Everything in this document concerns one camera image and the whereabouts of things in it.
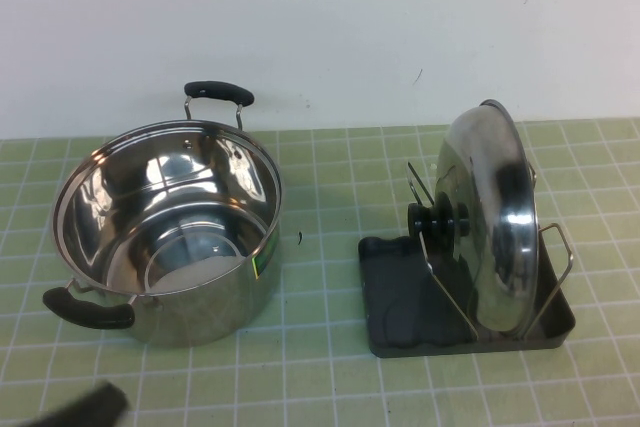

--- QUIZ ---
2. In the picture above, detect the stainless steel cooking pot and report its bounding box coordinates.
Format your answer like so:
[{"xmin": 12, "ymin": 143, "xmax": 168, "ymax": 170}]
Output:
[{"xmin": 42, "ymin": 79, "xmax": 282, "ymax": 348}]

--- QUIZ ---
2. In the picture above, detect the steel pot lid black knob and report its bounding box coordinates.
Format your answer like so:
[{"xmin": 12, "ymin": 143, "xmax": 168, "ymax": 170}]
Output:
[{"xmin": 407, "ymin": 99, "xmax": 542, "ymax": 344}]

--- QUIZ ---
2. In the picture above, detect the dark grey drip tray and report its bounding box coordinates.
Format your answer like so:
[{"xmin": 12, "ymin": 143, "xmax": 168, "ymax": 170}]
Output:
[{"xmin": 358, "ymin": 234, "xmax": 578, "ymax": 360}]

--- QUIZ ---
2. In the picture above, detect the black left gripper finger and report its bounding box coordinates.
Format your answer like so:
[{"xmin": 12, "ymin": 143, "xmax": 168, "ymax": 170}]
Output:
[
  {"xmin": 69, "ymin": 389, "xmax": 133, "ymax": 427},
  {"xmin": 29, "ymin": 380, "xmax": 121, "ymax": 427}
]

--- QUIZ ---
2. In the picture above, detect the metal wire lid rack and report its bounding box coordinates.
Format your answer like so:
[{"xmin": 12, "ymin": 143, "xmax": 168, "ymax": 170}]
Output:
[{"xmin": 407, "ymin": 161, "xmax": 575, "ymax": 341}]

